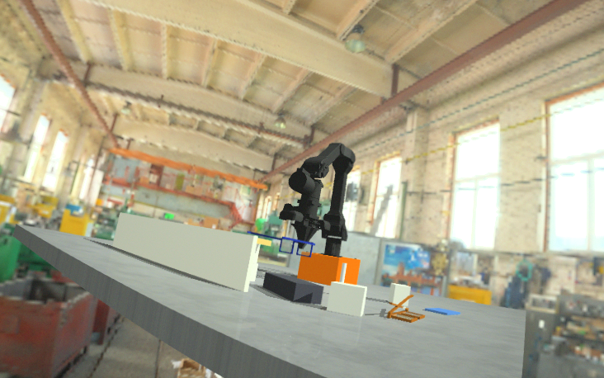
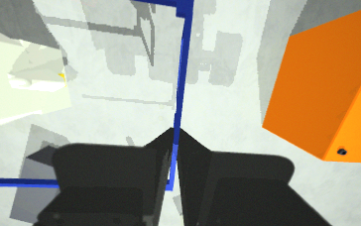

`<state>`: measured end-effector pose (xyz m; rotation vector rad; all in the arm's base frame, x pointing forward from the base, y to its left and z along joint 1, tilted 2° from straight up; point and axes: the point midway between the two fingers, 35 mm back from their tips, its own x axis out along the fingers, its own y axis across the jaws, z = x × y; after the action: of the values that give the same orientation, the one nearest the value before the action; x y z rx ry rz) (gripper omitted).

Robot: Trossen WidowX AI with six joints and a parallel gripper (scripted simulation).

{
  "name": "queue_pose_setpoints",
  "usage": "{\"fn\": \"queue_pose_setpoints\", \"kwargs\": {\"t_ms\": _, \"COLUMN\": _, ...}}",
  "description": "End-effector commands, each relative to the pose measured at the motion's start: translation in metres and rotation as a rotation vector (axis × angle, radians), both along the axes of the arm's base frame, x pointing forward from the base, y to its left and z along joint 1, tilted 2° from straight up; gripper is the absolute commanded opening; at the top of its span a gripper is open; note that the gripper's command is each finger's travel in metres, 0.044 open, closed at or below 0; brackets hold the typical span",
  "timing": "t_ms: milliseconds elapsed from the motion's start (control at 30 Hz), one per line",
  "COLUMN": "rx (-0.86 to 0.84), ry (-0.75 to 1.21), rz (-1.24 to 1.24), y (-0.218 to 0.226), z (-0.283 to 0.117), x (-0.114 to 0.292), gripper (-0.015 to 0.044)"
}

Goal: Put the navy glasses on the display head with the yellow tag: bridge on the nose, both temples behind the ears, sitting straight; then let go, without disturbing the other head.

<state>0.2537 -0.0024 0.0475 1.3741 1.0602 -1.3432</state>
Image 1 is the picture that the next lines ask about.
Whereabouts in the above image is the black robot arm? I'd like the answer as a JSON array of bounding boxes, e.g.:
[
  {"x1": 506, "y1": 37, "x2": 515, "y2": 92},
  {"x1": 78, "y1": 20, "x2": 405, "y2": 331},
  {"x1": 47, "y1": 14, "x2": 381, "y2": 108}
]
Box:
[{"x1": 289, "y1": 143, "x2": 356, "y2": 258}]

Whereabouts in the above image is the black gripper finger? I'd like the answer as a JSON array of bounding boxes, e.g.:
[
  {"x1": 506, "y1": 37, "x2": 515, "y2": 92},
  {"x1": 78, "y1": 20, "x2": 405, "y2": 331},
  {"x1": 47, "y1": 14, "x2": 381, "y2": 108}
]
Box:
[
  {"x1": 291, "y1": 224, "x2": 311, "y2": 249},
  {"x1": 305, "y1": 227, "x2": 319, "y2": 242}
]

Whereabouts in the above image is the blue flat plate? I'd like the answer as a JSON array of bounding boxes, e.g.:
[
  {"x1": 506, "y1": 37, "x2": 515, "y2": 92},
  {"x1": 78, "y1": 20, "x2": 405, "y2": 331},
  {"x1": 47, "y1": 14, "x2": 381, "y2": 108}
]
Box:
[{"x1": 425, "y1": 308, "x2": 460, "y2": 315}]

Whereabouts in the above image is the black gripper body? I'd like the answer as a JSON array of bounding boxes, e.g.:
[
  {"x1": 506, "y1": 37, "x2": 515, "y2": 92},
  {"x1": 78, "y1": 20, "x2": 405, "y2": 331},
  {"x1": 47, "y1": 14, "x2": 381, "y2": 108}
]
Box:
[{"x1": 279, "y1": 196, "x2": 331, "y2": 231}]

